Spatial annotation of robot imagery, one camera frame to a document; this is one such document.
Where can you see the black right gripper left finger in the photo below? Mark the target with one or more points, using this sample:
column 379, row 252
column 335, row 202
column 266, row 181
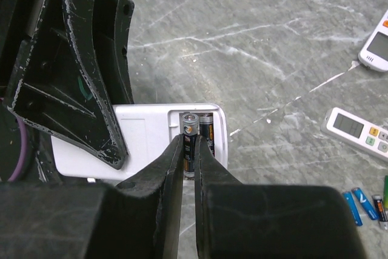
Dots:
column 138, row 218

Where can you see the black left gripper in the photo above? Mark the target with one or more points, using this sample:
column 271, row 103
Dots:
column 64, row 67

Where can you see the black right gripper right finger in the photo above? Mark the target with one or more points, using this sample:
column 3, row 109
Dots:
column 236, row 220

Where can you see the white remote control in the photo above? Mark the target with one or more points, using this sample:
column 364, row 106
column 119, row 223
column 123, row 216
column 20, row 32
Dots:
column 147, row 129

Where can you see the black orange battery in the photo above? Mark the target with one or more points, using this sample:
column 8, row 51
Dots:
column 190, row 123

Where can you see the small white button remote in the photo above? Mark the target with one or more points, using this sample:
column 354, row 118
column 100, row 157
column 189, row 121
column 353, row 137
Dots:
column 357, row 132

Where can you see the white remote with screen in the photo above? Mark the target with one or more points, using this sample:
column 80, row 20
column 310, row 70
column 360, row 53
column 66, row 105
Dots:
column 373, row 54

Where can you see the blue battery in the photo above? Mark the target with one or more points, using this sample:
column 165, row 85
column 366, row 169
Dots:
column 365, row 203
column 353, row 208

